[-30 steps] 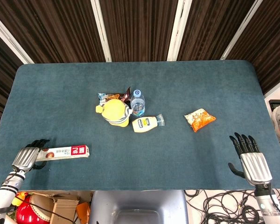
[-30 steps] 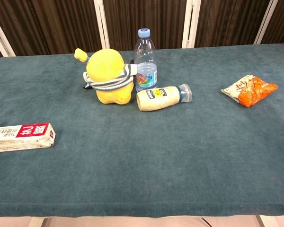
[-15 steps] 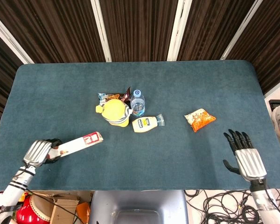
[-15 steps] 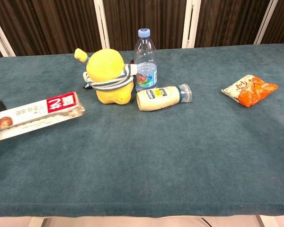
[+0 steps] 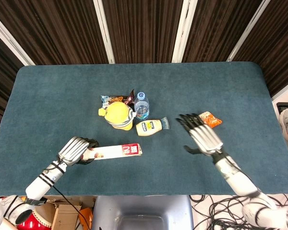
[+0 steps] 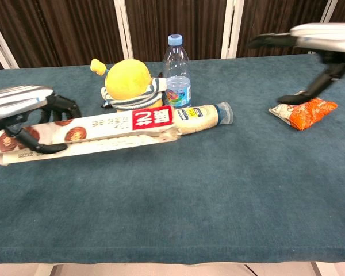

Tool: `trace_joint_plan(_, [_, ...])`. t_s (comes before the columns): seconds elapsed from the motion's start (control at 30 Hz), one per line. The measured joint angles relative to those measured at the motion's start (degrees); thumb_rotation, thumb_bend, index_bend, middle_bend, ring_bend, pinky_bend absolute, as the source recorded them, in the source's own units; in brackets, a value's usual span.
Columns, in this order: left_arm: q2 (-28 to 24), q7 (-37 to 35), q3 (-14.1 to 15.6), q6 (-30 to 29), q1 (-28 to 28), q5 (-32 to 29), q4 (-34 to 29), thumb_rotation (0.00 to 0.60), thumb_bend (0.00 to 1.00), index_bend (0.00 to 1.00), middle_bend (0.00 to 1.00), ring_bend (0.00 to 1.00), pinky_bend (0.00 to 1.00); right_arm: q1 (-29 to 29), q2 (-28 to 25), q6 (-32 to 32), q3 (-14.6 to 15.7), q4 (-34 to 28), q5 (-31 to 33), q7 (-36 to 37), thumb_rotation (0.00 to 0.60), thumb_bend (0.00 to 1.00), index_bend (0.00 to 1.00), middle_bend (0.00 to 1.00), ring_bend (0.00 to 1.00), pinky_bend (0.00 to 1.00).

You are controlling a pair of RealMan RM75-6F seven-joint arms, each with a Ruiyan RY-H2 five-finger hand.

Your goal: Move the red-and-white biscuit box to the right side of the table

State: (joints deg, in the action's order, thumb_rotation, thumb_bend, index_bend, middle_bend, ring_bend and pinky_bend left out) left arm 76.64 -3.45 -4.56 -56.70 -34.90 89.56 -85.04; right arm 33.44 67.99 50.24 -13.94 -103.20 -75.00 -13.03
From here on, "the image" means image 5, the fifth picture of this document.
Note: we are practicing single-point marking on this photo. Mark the white and red box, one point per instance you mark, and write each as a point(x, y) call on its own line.
point(117, 151)

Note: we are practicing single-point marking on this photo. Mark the blue snack bag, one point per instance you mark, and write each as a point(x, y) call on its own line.
point(108, 99)

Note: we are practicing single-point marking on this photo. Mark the grey plastic bin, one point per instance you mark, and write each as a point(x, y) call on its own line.
point(141, 213)

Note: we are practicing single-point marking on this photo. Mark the blue felt table cover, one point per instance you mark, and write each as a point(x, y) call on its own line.
point(144, 129)

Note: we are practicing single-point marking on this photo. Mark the cardboard box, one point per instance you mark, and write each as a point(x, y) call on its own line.
point(62, 210)

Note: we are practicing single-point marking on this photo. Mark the yellow striped plush toy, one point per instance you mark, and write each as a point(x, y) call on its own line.
point(118, 116)

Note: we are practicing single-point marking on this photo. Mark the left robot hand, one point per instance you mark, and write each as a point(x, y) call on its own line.
point(73, 149)

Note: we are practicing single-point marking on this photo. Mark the dark brown snack wrapper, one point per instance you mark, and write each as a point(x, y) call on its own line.
point(129, 98)

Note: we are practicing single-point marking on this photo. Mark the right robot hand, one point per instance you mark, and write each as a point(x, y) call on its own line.
point(202, 134)

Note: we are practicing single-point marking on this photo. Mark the red round drum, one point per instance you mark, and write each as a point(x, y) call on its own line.
point(34, 221)

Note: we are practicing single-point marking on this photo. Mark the mayonnaise squeeze bottle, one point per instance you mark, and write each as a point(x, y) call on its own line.
point(150, 127)

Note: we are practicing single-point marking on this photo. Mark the orange snack packet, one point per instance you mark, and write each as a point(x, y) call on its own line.
point(211, 119)

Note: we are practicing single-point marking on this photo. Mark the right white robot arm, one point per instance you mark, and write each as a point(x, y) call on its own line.
point(242, 182)

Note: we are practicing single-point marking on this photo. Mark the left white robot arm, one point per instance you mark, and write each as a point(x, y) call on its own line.
point(36, 184)

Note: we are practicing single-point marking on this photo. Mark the clear water bottle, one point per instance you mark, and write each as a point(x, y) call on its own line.
point(142, 105)

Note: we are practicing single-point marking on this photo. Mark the orange plastic bag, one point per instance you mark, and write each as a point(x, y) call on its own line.
point(85, 216)

